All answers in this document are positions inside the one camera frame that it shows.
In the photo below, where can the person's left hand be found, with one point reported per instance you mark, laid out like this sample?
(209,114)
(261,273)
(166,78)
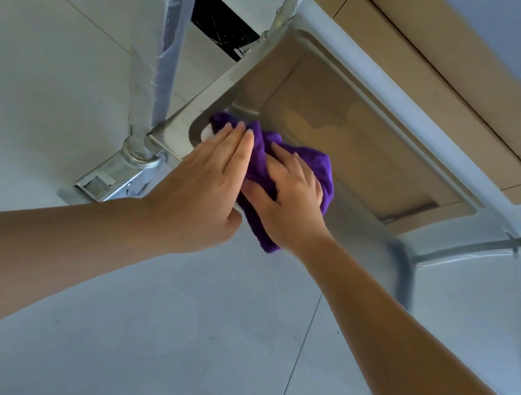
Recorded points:
(193,199)

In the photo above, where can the person's right hand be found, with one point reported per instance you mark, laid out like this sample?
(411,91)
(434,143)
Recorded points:
(291,210)

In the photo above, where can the person's left thumb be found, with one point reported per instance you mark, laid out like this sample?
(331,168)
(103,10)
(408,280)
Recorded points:
(234,222)

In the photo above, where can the person's right thumb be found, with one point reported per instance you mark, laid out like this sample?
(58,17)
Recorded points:
(259,192)

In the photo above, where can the person's right middle finger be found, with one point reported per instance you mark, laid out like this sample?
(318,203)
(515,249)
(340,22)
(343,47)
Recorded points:
(304,169)

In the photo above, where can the purple microfibre cloth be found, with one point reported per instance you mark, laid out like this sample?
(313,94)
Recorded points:
(259,166)

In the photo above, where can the person's left forearm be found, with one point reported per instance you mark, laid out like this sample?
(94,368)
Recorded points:
(55,252)

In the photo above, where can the person's right forearm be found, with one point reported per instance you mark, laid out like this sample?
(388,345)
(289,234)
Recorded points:
(390,326)

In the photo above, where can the light wooden cabinet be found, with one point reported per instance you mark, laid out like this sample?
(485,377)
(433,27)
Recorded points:
(455,71)

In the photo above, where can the steel caster bracket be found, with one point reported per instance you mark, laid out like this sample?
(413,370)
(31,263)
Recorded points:
(113,179)

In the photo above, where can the plastic-wrapped steel cart post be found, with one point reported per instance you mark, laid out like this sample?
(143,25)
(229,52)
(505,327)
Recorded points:
(151,75)

